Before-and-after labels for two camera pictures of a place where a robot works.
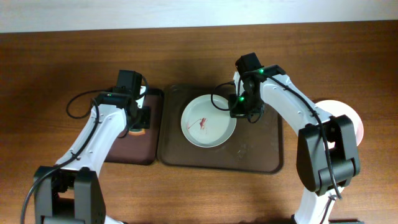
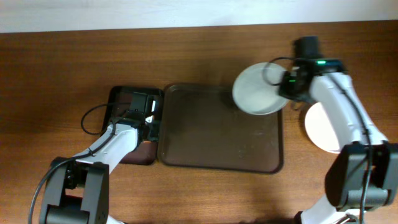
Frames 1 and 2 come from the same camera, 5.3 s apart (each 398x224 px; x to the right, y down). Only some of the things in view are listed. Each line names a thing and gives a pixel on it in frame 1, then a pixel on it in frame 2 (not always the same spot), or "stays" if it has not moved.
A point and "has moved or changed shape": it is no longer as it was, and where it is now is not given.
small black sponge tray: x=142 y=149 stays
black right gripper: x=235 y=111 to x=283 y=91
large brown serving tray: x=255 y=147 stays
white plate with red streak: x=205 y=125 has moved or changed shape
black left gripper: x=144 y=122 to x=154 y=135
